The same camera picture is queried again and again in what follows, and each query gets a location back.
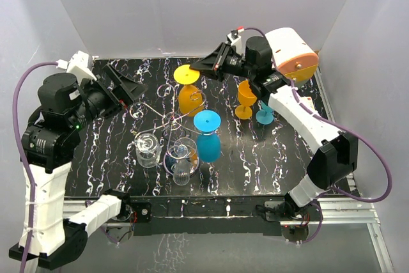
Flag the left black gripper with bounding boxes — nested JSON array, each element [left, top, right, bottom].
[[69, 63, 148, 129]]

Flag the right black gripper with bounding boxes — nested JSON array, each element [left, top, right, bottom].
[[190, 42, 256, 82]]

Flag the yellow wine glass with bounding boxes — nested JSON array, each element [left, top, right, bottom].
[[235, 80, 257, 120], [173, 64, 203, 117]]

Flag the blue wine glass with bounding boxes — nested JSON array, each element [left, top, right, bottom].
[[194, 110, 221, 162], [256, 100, 274, 125]]

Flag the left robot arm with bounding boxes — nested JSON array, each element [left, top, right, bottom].
[[9, 65, 147, 270]]

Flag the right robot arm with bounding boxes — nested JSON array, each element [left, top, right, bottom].
[[190, 36, 359, 220]]

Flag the clear wine glass left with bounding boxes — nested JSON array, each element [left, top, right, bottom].
[[135, 133, 162, 168]]

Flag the clear ribbed wine glass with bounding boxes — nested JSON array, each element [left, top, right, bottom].
[[169, 137, 198, 186]]

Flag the white and orange appliance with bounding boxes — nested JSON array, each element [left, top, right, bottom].
[[265, 27, 319, 83]]

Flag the black front base bar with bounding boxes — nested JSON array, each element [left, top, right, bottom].
[[130, 196, 284, 236]]

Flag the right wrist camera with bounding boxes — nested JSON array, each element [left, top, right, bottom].
[[227, 27, 244, 54]]

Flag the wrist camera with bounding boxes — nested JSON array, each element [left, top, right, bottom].
[[57, 51, 96, 84], [227, 27, 244, 54]]

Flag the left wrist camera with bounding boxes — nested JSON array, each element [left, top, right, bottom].
[[57, 51, 96, 84]]

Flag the chrome wire glass rack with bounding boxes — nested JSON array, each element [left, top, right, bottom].
[[129, 83, 206, 178]]

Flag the cream switch box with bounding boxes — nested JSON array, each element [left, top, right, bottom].
[[301, 97, 316, 111]]

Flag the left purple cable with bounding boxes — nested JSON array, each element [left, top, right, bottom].
[[12, 61, 61, 273]]

